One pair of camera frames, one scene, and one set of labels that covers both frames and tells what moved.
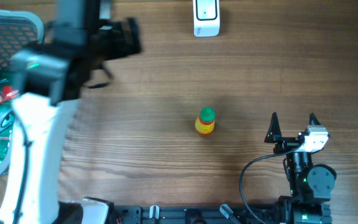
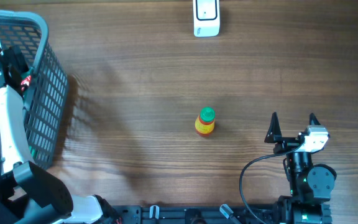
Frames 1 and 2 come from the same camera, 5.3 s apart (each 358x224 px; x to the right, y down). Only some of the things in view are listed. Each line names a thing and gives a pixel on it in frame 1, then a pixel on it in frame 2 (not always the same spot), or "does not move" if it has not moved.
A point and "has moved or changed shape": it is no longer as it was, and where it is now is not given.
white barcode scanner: x=206 y=18 does not move
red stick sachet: x=8 y=93 has moved or changed shape
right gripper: x=274 y=135 does not move
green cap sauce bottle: x=205 y=123 does not move
